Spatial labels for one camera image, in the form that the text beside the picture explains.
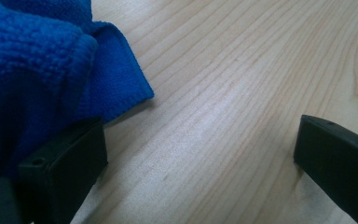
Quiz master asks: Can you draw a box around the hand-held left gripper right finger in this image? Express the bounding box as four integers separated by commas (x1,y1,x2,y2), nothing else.
293,114,358,224

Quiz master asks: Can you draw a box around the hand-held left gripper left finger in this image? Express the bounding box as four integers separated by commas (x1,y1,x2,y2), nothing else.
17,117,109,224

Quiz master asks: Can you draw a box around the blue microfibre towel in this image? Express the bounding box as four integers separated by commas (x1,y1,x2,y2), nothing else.
0,0,155,181

